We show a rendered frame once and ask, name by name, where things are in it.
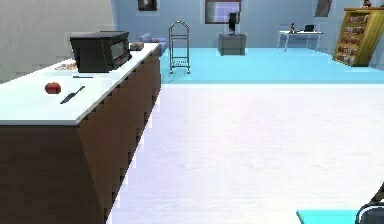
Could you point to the white desk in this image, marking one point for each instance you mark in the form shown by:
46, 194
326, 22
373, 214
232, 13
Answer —
300, 33

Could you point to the dark framed picture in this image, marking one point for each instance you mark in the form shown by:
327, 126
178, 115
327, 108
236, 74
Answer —
147, 4

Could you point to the grey framed picture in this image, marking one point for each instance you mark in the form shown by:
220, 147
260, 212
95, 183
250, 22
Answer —
323, 8

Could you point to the black television set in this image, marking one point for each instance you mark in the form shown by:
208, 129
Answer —
233, 22

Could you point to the black microwave oven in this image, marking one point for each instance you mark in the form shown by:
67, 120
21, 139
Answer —
100, 50

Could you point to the brown counter with white top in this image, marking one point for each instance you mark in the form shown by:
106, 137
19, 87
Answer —
110, 133

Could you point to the brown bread loaf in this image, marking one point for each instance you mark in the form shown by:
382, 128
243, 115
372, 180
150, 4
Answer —
137, 45

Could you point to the yellow wooden bookshelf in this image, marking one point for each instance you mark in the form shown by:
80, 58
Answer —
358, 36

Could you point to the small dark statue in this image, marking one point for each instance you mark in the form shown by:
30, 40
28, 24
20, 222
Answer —
292, 27

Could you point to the grey television stand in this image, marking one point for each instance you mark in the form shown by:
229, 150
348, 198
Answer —
232, 44

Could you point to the black laptop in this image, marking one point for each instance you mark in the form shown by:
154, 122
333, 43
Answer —
309, 28

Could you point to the thin dark utensil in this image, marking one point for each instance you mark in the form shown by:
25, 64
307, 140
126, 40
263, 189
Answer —
83, 77

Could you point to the black chair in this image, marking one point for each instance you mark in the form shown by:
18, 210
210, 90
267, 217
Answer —
371, 210

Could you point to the red tomato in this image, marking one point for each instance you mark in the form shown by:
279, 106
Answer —
53, 88

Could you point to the blue sofa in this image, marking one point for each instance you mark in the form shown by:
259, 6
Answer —
156, 41

